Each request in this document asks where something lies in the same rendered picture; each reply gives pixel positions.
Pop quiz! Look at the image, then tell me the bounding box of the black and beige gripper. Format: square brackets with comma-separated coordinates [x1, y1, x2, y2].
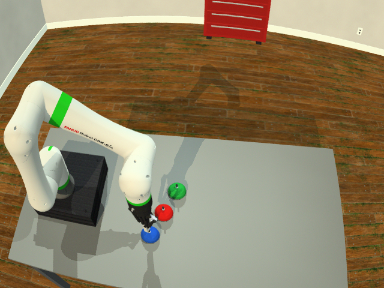
[128, 208, 158, 233]

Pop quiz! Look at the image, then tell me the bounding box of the blue bell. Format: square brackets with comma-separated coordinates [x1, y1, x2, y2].
[141, 226, 160, 243]

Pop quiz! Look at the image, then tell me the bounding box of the red bell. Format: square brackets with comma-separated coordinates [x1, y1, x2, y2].
[155, 204, 173, 221]

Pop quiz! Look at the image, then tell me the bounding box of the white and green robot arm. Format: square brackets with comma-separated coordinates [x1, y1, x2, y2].
[4, 80, 156, 213]

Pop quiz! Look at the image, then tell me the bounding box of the green dome bell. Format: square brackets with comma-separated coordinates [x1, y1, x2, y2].
[168, 183, 187, 199]

